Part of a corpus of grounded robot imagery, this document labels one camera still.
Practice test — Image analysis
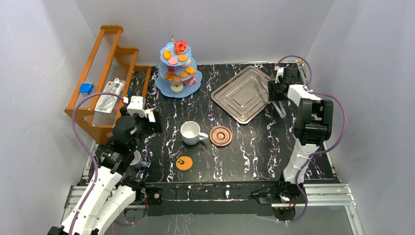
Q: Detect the brown croissant pastry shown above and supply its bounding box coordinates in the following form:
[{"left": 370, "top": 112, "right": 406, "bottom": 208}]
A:
[{"left": 163, "top": 71, "right": 181, "bottom": 82}]

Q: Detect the pink round macaron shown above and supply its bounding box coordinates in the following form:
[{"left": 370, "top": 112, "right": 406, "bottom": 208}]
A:
[{"left": 167, "top": 57, "right": 178, "bottom": 66}]

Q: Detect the white ceramic mug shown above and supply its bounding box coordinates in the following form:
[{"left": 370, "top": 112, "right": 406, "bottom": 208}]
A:
[{"left": 180, "top": 121, "right": 209, "bottom": 145}]

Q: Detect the orange fish-shaped cookie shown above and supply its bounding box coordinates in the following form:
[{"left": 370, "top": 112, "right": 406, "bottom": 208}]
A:
[{"left": 162, "top": 50, "right": 171, "bottom": 60}]

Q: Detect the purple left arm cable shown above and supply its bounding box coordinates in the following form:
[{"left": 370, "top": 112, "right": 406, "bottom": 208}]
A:
[{"left": 68, "top": 92, "right": 129, "bottom": 235}]

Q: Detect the clear ruler set package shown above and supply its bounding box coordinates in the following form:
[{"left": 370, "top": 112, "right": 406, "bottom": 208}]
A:
[{"left": 94, "top": 78, "right": 125, "bottom": 114}]

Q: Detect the orange wooden tiered rack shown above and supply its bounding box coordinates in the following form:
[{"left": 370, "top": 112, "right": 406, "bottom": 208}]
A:
[{"left": 65, "top": 25, "right": 152, "bottom": 144}]

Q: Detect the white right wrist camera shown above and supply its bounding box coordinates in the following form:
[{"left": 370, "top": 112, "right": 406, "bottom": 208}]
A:
[{"left": 275, "top": 67, "right": 284, "bottom": 83}]

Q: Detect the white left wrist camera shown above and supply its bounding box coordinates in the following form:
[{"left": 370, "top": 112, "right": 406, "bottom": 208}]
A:
[{"left": 127, "top": 96, "right": 147, "bottom": 118}]

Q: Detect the cream white donut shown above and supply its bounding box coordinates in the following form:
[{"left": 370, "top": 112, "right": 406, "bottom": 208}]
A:
[
  {"left": 170, "top": 82, "right": 184, "bottom": 94},
  {"left": 181, "top": 59, "right": 191, "bottom": 68}
]

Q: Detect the blue eraser block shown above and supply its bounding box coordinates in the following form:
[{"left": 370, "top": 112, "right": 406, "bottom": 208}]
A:
[{"left": 79, "top": 83, "right": 94, "bottom": 95}]

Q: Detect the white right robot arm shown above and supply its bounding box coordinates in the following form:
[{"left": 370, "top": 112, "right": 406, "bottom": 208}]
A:
[{"left": 251, "top": 66, "right": 333, "bottom": 203}]

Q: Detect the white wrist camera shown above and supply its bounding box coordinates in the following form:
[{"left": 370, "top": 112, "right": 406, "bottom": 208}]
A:
[
  {"left": 275, "top": 67, "right": 284, "bottom": 83},
  {"left": 127, "top": 96, "right": 147, "bottom": 118}
]

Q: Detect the orange round coaster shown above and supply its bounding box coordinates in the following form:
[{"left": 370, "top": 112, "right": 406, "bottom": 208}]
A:
[{"left": 175, "top": 156, "right": 193, "bottom": 171}]

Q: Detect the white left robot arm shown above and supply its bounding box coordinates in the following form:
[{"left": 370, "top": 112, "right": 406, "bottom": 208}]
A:
[{"left": 48, "top": 109, "right": 162, "bottom": 235}]

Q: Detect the round orange cookie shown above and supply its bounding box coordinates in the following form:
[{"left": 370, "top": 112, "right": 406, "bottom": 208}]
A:
[
  {"left": 178, "top": 54, "right": 187, "bottom": 62},
  {"left": 180, "top": 71, "right": 188, "bottom": 78}
]

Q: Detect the blue three-tier cake stand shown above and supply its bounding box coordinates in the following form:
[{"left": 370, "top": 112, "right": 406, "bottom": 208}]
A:
[{"left": 156, "top": 37, "right": 202, "bottom": 98}]

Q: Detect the silver metal tray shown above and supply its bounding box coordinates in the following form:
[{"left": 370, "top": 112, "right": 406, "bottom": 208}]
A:
[{"left": 211, "top": 66, "right": 272, "bottom": 124}]

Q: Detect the brown wooden saucer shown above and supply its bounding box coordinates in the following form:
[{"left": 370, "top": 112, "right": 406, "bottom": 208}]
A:
[{"left": 209, "top": 126, "right": 233, "bottom": 147}]

